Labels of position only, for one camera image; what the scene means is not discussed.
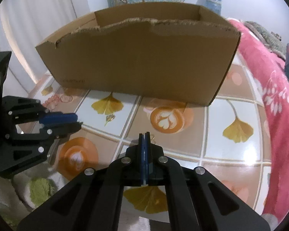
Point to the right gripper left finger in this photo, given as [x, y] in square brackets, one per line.
[93, 199]

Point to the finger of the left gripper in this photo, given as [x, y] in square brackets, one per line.
[57, 118]
[61, 130]

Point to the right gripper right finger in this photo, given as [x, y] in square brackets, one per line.
[196, 200]

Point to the white green fluffy blanket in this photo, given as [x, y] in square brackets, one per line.
[26, 191]

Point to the ginkgo macaron patterned mat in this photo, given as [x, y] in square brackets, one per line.
[230, 138]

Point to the white curtain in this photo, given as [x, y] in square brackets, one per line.
[23, 25]

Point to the brown cardboard box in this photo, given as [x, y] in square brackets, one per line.
[165, 50]

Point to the pink floral blanket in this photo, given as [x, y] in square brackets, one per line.
[273, 85]

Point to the grey patterned cushion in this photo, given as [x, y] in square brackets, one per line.
[269, 40]

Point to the blue water bottle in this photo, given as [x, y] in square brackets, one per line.
[213, 5]

